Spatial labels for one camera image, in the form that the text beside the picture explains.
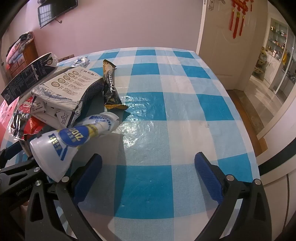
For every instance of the red hanging door ornament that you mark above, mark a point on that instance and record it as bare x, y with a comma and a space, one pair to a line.
240, 14

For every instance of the brown wooden cabinet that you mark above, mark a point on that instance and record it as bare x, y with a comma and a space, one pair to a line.
30, 53

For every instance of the pile of folded blankets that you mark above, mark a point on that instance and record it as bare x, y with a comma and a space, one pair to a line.
16, 51

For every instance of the white bottle with blue label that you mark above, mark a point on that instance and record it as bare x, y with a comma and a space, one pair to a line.
69, 136

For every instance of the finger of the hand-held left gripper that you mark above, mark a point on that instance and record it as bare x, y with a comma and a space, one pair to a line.
23, 172
11, 153

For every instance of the white door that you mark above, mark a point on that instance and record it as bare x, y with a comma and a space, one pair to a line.
215, 58

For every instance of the wall socket strip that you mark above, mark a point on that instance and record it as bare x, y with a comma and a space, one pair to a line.
66, 58

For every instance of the dark blue carton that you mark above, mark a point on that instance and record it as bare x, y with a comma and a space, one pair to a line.
25, 76

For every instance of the small white red carton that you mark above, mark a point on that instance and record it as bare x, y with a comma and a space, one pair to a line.
32, 105

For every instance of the red silver snack wrapper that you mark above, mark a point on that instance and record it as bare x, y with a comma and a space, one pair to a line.
34, 125

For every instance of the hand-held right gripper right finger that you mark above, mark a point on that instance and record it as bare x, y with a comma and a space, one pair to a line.
208, 178

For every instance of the white printed snack bag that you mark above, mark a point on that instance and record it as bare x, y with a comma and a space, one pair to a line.
69, 81

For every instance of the wall-mounted black television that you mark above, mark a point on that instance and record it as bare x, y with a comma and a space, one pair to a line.
55, 11

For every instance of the display shelves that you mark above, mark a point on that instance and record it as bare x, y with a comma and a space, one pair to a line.
277, 34

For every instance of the blue white checkered tablecloth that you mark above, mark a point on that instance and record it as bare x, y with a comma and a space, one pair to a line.
180, 109

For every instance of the dark coffee sachet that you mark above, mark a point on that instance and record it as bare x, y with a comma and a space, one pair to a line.
111, 92

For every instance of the yellowish bundle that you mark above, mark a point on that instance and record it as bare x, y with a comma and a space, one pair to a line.
261, 62

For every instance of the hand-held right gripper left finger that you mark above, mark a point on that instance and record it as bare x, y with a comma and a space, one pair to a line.
90, 178

